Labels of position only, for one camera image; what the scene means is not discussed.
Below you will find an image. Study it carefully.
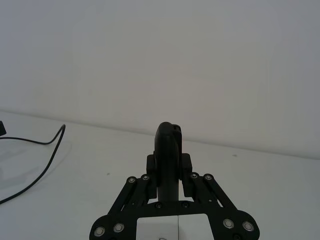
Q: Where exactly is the thin black cable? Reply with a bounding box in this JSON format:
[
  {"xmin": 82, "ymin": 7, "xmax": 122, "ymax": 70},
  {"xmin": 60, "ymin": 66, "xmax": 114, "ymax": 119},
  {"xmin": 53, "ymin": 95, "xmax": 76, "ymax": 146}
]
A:
[{"xmin": 0, "ymin": 124, "xmax": 67, "ymax": 205}]

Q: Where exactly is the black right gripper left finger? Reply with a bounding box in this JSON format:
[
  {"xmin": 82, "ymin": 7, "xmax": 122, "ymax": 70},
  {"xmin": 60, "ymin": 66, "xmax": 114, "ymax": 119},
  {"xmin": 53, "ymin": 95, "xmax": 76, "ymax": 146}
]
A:
[{"xmin": 90, "ymin": 121, "xmax": 174, "ymax": 240}]

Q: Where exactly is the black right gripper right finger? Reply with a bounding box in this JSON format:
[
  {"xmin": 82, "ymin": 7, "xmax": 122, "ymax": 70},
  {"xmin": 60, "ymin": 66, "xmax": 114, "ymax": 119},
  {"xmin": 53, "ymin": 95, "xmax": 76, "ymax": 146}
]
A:
[{"xmin": 172, "ymin": 123, "xmax": 261, "ymax": 240}]

